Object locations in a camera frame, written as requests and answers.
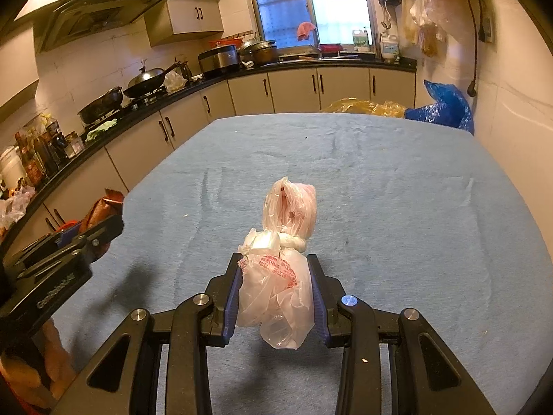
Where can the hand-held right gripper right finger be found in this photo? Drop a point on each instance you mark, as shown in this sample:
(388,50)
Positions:
(320,307)

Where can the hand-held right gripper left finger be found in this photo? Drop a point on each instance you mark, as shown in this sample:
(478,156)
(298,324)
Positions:
(231,307)

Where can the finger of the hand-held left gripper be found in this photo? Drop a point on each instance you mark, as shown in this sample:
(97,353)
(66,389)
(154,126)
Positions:
(101,235)
(68,234)

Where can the red plastic basket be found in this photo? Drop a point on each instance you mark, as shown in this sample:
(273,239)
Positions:
(69,225)

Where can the brown paper bag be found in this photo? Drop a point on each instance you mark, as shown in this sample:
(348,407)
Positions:
(101,207)

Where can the knotted clear plastic bag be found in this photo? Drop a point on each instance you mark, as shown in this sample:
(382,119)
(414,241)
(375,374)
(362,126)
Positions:
(276,294)

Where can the person's left forearm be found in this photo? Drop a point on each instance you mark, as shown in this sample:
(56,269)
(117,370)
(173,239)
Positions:
(21,389)

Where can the person's left hand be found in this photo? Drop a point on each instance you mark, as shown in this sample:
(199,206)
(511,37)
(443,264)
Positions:
(60,354)

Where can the crumpled clear plastic bag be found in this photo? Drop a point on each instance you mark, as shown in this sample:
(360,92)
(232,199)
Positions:
(15,207)

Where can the group of sauce bottles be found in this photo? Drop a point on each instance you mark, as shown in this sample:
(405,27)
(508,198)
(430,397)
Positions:
(45,151)

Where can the green cloth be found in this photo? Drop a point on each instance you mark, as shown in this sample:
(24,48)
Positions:
(101,129)

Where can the black frying pan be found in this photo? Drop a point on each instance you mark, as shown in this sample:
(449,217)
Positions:
(100,103)

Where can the blue tablecloth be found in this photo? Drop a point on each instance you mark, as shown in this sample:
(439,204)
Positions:
(389,181)

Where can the black wok with lid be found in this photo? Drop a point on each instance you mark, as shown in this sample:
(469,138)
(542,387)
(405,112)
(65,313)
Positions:
(144,82)

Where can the white plastic bag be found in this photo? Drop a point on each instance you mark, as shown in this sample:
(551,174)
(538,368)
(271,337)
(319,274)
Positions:
(175,81)

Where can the yellow plastic bag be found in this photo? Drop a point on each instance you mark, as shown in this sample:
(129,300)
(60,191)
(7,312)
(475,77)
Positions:
(367,107)

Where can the silver rice cooker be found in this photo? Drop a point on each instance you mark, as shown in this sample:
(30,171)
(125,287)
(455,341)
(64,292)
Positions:
(218,60)

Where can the beige lower kitchen cabinets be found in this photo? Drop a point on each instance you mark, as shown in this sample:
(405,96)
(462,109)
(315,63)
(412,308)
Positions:
(293,90)

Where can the range hood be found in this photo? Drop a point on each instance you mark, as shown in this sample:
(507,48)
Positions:
(99,17)

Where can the blue plastic bag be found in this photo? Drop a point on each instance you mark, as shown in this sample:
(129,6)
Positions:
(445,110)

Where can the stacked metal pots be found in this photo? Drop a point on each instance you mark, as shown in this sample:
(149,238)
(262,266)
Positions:
(259,51)

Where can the black kitchen countertop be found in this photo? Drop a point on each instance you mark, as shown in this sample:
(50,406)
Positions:
(311,62)

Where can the red basin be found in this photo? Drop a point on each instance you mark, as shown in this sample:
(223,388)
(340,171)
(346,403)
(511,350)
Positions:
(332,47)

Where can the white plastic jug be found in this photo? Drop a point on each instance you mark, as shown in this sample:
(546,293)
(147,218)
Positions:
(389,49)

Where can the green label detergent bottle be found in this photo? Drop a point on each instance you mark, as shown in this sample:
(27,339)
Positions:
(361,39)

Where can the pink cloth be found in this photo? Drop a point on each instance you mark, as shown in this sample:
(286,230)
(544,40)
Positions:
(306,29)

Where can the kitchen window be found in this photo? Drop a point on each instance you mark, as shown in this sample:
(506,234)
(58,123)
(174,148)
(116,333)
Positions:
(311,4)

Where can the hanging plastic bags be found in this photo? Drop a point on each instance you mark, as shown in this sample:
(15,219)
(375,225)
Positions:
(427,8)

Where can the wall socket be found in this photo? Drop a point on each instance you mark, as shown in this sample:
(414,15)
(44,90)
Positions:
(487,30)

